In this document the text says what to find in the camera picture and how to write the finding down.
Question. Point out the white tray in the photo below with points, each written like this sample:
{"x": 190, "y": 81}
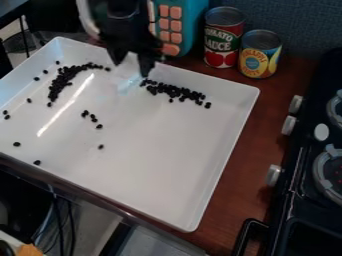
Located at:
{"x": 156, "y": 160}

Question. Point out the pile of black bits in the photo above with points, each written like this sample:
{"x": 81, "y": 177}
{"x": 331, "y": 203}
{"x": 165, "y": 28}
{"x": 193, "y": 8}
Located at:
{"x": 91, "y": 117}
{"x": 62, "y": 80}
{"x": 178, "y": 92}

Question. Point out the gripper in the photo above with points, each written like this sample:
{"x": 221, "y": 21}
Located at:
{"x": 129, "y": 33}

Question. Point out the toy stove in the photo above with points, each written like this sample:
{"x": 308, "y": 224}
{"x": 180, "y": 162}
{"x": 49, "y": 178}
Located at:
{"x": 311, "y": 166}

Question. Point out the red tomato can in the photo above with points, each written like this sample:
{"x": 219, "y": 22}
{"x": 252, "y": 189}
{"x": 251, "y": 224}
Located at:
{"x": 222, "y": 38}

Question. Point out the teal toy with orange buttons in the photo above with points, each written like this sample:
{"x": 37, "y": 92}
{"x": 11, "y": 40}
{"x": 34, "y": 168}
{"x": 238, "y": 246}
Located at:
{"x": 182, "y": 23}

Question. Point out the clear plastic tool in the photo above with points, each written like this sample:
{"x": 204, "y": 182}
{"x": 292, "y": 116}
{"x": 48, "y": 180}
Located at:
{"x": 130, "y": 81}

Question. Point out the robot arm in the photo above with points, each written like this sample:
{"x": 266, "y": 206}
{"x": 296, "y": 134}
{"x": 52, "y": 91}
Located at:
{"x": 122, "y": 7}

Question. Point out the yellow pineapple can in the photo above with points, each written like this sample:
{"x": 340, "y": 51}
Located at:
{"x": 259, "y": 55}

